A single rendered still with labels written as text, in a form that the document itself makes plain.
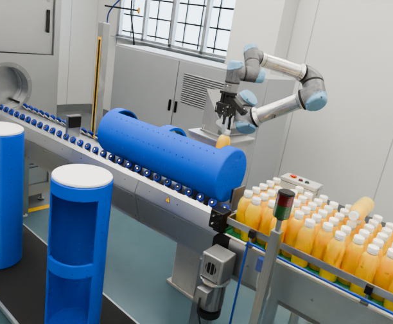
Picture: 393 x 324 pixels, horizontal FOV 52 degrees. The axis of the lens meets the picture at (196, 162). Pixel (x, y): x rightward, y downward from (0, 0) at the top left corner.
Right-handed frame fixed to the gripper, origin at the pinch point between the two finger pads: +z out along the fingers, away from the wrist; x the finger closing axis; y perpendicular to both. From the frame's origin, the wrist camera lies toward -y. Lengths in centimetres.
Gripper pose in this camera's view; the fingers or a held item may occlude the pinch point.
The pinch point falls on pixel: (227, 130)
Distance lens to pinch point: 206.9
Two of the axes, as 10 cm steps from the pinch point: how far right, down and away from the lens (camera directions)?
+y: -7.8, -3.2, 5.3
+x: -6.0, 1.7, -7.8
